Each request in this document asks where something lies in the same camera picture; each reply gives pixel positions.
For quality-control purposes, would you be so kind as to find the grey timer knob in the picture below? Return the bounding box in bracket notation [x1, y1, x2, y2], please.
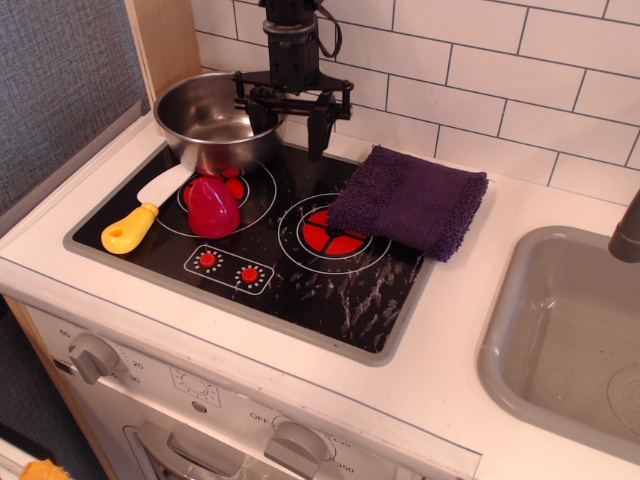
[69, 333, 120, 385]

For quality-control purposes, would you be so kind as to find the silver metal pan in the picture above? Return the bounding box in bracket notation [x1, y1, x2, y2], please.
[154, 73, 284, 175]

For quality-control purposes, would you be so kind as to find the grey oven knob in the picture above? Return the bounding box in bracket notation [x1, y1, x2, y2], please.
[264, 422, 328, 479]

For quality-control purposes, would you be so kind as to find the purple rag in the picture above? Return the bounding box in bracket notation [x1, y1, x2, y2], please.
[328, 145, 489, 262]

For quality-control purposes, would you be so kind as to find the grey faucet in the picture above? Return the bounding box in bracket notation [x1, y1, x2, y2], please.
[608, 191, 640, 263]

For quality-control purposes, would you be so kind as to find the wooden side post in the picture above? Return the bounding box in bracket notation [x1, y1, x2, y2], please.
[124, 0, 201, 104]

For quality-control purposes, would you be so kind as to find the grey sink basin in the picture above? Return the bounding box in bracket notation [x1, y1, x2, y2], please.
[478, 226, 639, 463]

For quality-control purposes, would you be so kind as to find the black toy stovetop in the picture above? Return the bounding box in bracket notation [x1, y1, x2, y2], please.
[64, 146, 434, 365]

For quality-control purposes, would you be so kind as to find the red toy pepper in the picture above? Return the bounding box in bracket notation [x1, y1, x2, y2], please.
[187, 177, 241, 239]

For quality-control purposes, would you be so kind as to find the grey oven door handle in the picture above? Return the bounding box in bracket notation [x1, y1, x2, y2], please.
[134, 421, 298, 479]

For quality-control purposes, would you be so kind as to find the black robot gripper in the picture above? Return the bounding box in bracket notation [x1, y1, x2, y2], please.
[232, 24, 354, 161]

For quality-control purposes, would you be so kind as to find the yellow handled toy knife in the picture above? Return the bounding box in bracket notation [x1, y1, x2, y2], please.
[101, 164, 194, 255]

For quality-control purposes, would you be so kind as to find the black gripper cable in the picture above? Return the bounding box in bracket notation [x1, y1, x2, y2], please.
[316, 3, 344, 59]

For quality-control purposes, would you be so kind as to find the orange black object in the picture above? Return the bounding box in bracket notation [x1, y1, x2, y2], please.
[1, 460, 72, 480]

